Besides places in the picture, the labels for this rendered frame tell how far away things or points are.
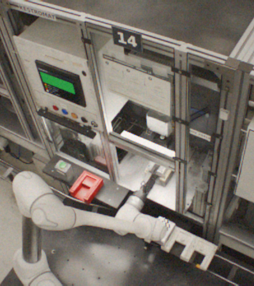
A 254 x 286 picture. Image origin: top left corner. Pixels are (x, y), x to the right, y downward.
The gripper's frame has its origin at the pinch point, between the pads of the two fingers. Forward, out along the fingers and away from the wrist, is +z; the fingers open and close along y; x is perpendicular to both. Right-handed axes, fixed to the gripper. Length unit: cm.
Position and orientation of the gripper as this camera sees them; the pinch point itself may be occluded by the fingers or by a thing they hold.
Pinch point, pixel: (156, 170)
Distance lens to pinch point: 231.5
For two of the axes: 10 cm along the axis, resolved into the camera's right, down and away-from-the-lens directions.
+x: -8.5, -3.7, 3.8
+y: -1.4, -5.4, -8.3
